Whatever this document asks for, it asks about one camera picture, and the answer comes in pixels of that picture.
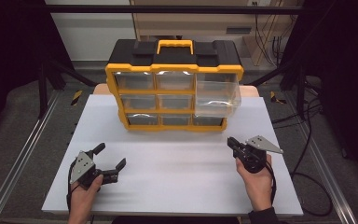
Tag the black curtain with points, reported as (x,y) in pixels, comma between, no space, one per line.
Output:
(9,46)
(348,77)

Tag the black horizontal bar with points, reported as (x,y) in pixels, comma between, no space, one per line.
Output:
(167,9)

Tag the clear organizer drawer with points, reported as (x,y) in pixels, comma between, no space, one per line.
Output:
(217,99)

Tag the person's left hand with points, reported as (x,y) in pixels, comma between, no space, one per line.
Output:
(82,199)

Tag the wooden table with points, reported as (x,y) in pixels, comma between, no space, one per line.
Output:
(248,90)

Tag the person's right hand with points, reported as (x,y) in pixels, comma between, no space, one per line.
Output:
(256,189)

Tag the yellow black organizer case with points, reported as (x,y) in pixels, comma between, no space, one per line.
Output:
(174,56)

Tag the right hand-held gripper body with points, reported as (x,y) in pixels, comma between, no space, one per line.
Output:
(254,160)

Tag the grid of clear plastic bins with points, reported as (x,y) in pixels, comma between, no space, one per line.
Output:
(174,81)

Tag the black metal stand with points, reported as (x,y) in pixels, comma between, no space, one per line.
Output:
(42,90)
(300,90)

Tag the aluminium floor rail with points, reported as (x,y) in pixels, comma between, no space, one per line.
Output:
(318,158)
(21,155)

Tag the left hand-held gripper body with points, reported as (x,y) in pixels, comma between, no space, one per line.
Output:
(82,165)

